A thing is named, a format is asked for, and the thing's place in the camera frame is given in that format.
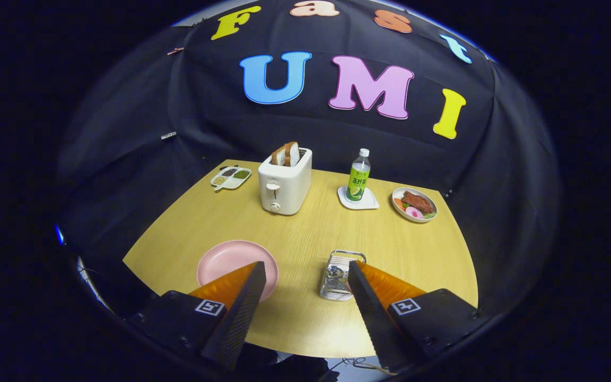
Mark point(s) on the copper clip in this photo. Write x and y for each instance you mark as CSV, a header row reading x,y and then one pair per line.
x,y
175,51

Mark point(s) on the white divided snack dish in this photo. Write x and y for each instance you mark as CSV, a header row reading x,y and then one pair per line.
x,y
230,178

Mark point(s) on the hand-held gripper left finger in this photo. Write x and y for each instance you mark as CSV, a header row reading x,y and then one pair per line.
x,y
236,318

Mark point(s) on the white coaster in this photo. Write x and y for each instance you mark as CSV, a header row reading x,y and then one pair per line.
x,y
369,202

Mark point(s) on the plate of meat and vegetables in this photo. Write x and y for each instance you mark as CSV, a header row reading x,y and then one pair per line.
x,y
417,204

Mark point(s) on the white toaster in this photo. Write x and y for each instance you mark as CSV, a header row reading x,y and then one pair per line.
x,y
284,188

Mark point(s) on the device with blue light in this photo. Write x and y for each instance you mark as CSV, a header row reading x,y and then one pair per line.
x,y
59,234

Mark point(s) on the silver clip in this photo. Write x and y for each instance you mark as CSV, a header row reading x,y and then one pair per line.
x,y
168,135

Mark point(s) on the pink plate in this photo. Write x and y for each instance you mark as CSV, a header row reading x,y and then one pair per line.
x,y
226,260

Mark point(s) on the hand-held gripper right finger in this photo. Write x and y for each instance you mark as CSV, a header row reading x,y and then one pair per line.
x,y
377,323

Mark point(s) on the bread slice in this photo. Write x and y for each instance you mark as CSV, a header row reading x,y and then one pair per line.
x,y
279,155
293,154

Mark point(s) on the green label drink bottle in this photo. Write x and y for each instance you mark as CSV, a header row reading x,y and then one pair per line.
x,y
357,183

